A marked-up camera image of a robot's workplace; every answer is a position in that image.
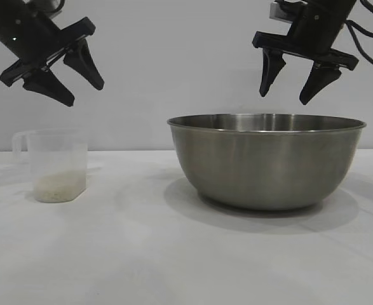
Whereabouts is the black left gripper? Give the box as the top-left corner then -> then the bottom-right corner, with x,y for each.
0,0 -> 105,107

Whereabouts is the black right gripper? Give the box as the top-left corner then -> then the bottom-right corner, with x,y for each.
252,0 -> 356,106

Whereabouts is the clear plastic measuring cup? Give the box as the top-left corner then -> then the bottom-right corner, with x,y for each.
12,128 -> 89,203

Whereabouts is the stainless steel mixing bowl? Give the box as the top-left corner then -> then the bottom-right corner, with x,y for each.
166,113 -> 367,211

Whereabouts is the white uncooked rice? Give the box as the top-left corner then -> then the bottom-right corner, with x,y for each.
33,170 -> 88,203

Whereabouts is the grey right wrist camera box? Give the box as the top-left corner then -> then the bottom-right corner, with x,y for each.
269,0 -> 303,22

